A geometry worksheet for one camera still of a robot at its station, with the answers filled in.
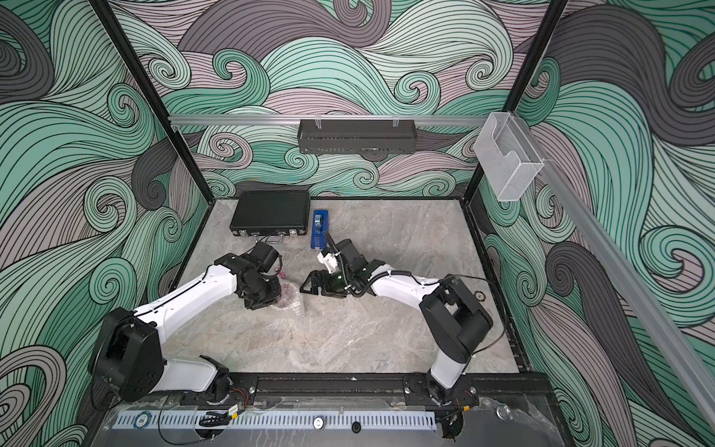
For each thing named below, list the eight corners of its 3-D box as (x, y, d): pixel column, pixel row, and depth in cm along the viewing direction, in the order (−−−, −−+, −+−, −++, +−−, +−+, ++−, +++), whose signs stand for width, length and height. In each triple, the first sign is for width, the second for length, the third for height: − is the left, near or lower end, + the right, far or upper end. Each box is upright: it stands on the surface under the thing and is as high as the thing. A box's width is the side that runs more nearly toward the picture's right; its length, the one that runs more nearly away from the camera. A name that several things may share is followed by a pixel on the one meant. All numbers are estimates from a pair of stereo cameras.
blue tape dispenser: (311, 248, 105) (308, 237, 100) (314, 219, 115) (312, 208, 110) (327, 248, 105) (326, 237, 100) (329, 219, 115) (328, 208, 110)
